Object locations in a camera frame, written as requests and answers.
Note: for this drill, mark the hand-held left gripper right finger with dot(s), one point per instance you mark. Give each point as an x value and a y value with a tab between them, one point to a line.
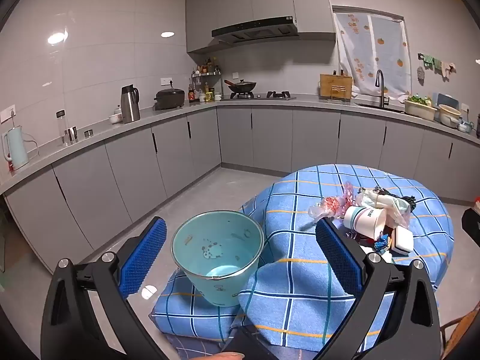
337	255

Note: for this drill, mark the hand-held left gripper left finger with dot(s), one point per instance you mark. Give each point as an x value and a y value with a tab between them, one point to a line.
144	255

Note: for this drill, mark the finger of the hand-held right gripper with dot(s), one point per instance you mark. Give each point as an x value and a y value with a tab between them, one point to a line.
471	225

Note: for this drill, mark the white paper cup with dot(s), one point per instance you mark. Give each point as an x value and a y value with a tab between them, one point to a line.
362	219

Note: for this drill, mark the blue foil wrapper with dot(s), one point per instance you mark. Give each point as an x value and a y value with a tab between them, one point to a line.
382	242

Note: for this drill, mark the red patterned clear wrapper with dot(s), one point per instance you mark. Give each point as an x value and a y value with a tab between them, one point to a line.
330	204

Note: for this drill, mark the white sponge block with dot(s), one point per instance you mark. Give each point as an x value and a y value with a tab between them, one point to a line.
401	240

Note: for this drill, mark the clear plastic bag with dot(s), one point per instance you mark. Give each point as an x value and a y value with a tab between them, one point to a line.
393	206

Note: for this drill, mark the teal waste bin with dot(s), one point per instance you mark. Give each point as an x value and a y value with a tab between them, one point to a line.
217	240

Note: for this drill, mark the person's left hand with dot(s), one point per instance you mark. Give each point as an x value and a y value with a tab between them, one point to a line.
229	356

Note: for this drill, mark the blue plaid tablecloth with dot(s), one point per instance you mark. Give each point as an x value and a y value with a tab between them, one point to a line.
292	232

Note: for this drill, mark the steel pot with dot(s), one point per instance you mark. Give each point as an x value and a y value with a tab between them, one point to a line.
478	125

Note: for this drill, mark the wooden chair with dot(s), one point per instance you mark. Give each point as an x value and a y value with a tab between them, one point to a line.
459	324

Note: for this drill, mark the beige bowl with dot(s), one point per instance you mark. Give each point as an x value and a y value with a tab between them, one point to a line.
448	116

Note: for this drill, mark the blue grey board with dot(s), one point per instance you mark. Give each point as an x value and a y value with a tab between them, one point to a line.
448	101

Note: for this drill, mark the cream basin with greens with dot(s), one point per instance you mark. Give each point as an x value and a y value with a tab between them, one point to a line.
418	110

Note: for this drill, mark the grey kitchen base cabinets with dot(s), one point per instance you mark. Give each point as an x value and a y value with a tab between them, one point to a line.
270	135

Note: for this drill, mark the small white pot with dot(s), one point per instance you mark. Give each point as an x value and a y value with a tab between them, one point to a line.
115	118

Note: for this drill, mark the steel thermos jug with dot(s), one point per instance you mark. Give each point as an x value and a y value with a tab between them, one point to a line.
130	107

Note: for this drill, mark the clear jar with black lid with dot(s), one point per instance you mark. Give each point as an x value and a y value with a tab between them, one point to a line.
62	127

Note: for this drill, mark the black faucet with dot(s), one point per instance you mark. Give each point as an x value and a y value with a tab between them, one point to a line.
385	93

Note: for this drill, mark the black rice cooker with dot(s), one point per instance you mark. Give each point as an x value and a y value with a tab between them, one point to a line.
170	99

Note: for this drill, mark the mint electric kettle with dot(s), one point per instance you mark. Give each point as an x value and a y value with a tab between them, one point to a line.
17	150

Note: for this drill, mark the gas stove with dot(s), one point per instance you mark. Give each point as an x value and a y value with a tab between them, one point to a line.
277	94

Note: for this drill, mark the wooden cutting board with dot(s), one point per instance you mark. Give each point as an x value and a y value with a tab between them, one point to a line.
335	82

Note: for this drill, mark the corner spice rack with bottles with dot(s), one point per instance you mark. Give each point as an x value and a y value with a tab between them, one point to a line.
204	78

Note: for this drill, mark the black wok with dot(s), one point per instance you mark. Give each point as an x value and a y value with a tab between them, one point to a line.
243	87

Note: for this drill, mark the orange print white curtain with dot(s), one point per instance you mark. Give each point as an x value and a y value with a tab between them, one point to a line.
375	45

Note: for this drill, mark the black range hood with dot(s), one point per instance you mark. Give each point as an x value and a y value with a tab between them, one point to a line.
255	30

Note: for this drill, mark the green wall hook rack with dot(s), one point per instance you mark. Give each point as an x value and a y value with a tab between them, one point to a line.
431	60

